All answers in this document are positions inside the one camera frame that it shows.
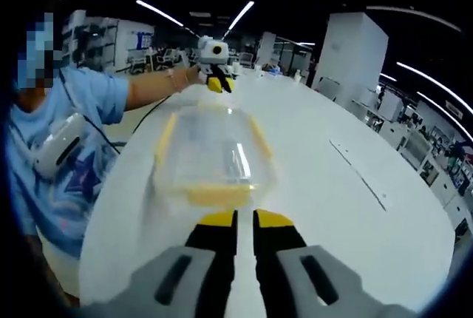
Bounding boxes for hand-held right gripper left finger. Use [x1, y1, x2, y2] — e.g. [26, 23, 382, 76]
[110, 209, 238, 318]

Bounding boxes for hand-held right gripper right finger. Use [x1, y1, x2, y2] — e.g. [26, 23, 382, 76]
[253, 209, 392, 318]

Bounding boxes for clear plastic box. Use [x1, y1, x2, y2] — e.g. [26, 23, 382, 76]
[154, 102, 276, 208]

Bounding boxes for transparent plastic storage box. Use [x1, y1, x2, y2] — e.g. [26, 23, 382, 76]
[153, 105, 276, 208]

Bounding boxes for person's left hand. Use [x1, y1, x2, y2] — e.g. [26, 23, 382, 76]
[176, 66, 205, 88]

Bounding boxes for ceiling light strip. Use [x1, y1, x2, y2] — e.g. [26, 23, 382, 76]
[135, 0, 185, 27]
[221, 0, 256, 40]
[397, 61, 466, 99]

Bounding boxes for white notice board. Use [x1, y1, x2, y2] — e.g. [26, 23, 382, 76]
[125, 29, 154, 53]

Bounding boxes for person in light-blue shirt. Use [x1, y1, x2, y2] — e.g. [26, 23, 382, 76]
[9, 66, 130, 260]

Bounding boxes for white chest device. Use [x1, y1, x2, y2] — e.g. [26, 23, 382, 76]
[34, 112, 86, 179]

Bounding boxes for white office cabinet row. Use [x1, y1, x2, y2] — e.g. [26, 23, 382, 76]
[350, 84, 473, 230]

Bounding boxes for thin wrist bracelet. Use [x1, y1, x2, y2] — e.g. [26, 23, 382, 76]
[166, 68, 179, 92]

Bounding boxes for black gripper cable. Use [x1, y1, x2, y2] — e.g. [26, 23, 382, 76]
[110, 90, 175, 147]

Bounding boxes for black device cable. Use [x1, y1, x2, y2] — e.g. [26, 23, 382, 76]
[61, 70, 122, 155]

